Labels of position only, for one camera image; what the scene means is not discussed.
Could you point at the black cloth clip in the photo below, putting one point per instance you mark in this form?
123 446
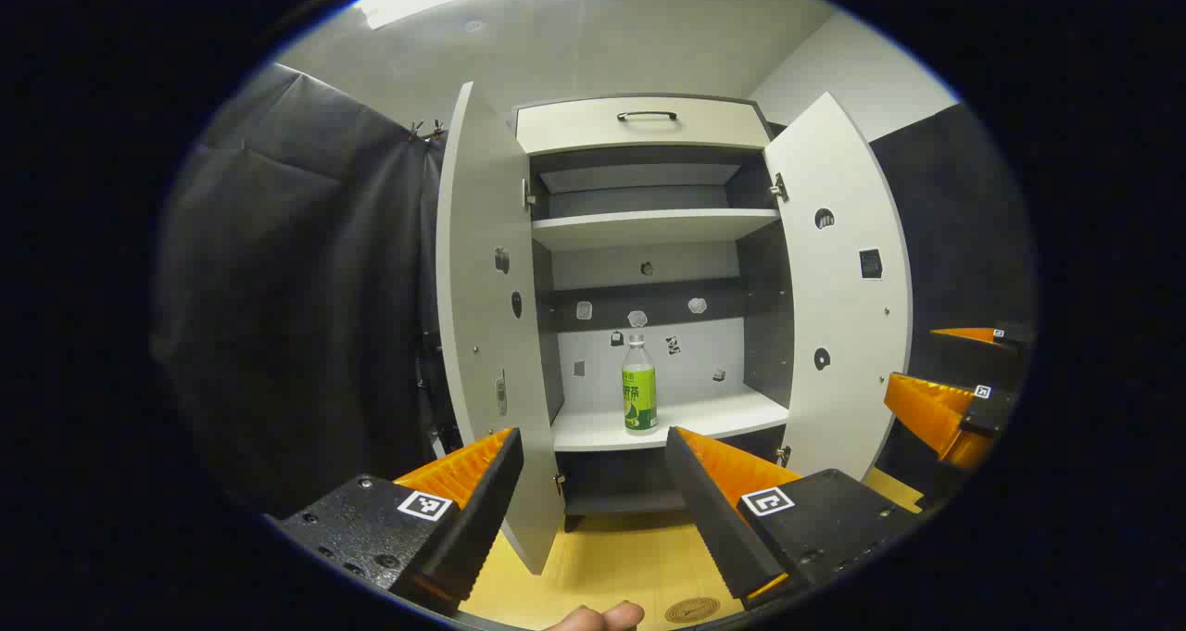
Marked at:
415 132
435 131

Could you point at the green label clear bottle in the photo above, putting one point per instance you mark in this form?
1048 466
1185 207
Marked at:
639 399

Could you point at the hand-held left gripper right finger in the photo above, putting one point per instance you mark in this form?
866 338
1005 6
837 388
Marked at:
713 511

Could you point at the white cabinet door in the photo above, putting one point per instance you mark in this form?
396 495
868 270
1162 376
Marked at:
843 307
482 316

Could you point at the white and grey cabinet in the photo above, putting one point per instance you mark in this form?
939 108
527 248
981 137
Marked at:
767 334

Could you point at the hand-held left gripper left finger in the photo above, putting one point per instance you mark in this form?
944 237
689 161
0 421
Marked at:
482 520

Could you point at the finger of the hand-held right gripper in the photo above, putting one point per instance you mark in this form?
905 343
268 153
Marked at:
968 334
931 409

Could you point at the white cabinet drawer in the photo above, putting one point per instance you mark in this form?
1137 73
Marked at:
574 131

